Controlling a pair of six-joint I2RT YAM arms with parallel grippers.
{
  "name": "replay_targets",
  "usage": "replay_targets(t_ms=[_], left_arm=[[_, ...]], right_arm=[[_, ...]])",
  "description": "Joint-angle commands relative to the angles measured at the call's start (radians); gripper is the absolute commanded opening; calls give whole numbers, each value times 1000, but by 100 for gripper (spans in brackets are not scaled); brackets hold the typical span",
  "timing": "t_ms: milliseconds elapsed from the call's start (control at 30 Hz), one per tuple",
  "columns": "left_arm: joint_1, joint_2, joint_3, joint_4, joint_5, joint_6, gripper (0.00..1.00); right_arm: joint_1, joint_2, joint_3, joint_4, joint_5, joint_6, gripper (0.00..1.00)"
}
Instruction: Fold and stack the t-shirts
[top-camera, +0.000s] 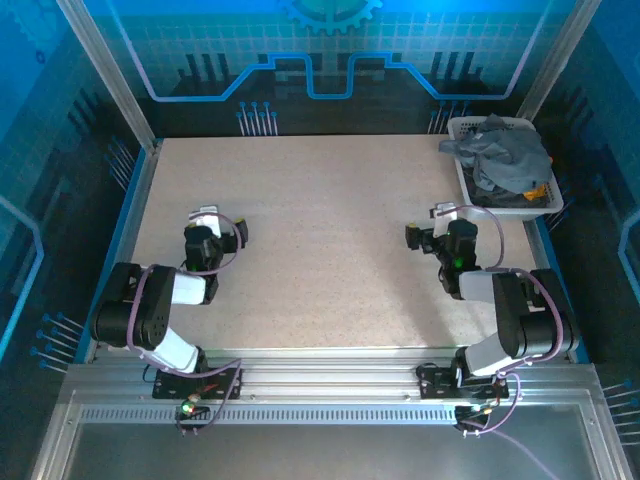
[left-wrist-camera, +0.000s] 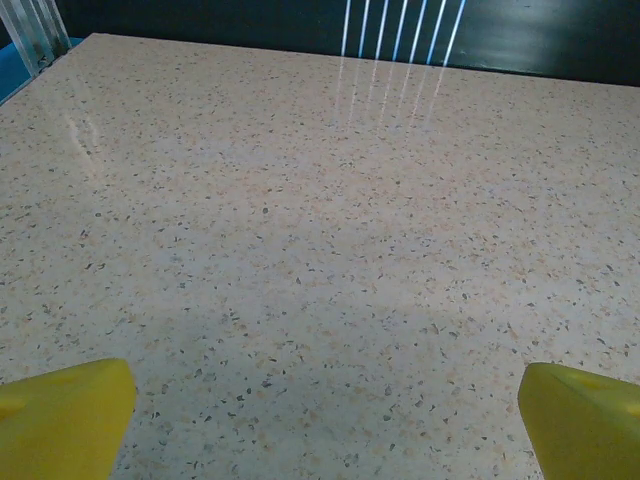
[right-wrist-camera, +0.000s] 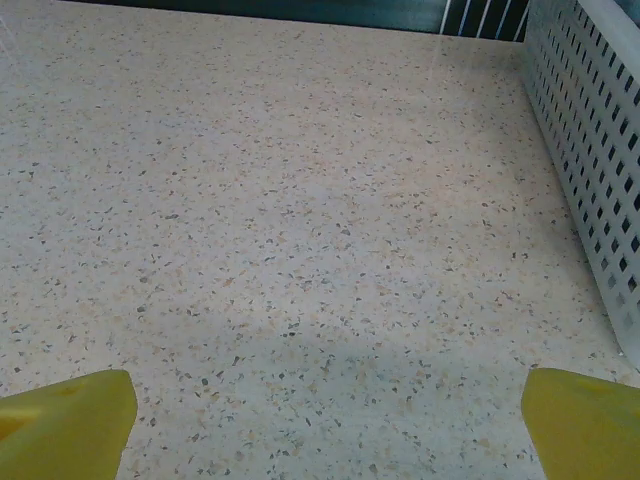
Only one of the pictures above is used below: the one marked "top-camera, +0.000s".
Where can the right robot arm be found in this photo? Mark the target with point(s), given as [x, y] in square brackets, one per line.
[525, 320]

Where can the white plastic basket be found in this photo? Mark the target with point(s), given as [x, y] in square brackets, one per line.
[500, 212]

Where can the dark grey t-shirt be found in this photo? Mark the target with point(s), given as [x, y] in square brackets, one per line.
[492, 197]

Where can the yellow t-shirt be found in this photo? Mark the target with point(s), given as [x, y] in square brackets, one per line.
[534, 192]

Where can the small left circuit board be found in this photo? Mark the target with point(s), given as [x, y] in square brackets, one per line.
[189, 407]

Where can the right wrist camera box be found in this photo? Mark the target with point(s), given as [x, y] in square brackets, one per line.
[442, 217]

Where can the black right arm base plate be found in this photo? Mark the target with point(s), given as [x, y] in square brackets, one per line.
[435, 382]

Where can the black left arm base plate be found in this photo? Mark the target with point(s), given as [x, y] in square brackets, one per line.
[170, 387]

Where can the aluminium mounting rail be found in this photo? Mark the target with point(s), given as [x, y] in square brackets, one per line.
[325, 375]

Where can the aluminium frame post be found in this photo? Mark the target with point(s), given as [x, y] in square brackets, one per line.
[555, 70]
[110, 75]

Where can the metal front frame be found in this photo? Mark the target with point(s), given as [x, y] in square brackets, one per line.
[300, 450]

